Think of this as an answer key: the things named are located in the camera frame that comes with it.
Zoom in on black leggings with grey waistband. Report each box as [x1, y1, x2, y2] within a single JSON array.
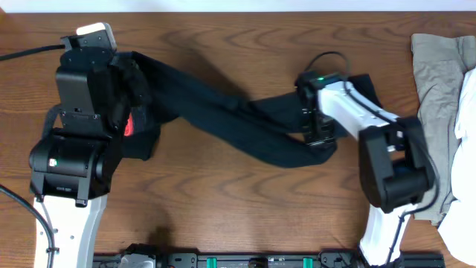
[[115, 51, 384, 169]]

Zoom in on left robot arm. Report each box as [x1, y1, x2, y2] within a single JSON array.
[[29, 47, 130, 267]]

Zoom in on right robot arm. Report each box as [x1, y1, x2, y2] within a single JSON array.
[[295, 71, 436, 267]]

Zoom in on beige folded garment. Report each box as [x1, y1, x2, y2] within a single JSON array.
[[411, 33, 475, 226]]

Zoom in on white garment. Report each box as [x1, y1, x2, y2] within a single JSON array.
[[438, 69, 475, 266]]

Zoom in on right black cable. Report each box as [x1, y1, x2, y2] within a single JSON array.
[[303, 51, 442, 267]]

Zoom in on black cable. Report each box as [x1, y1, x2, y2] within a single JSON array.
[[0, 44, 66, 268], [303, 51, 442, 267]]

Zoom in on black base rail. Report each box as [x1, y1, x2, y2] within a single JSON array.
[[92, 243, 447, 268]]

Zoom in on left black cable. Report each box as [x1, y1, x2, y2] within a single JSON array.
[[0, 44, 66, 268]]

